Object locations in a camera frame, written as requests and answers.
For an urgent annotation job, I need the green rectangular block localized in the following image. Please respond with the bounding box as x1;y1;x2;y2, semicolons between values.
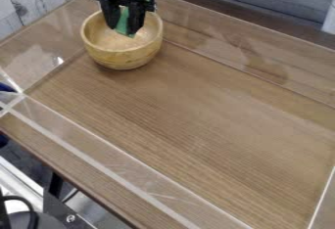
113;0;158;38

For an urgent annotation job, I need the black table leg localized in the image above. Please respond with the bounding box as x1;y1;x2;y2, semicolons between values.
48;173;64;199

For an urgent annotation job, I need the light wooden bowl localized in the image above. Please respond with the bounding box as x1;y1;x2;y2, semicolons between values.
80;11;164;70

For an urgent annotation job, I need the black metal base plate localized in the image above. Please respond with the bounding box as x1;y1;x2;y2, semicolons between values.
42;192;97;229

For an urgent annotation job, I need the black cable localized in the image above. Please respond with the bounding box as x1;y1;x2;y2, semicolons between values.
0;195;40;229

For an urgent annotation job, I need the clear acrylic tray wall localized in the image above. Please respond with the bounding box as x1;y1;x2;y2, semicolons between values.
0;0;335;229

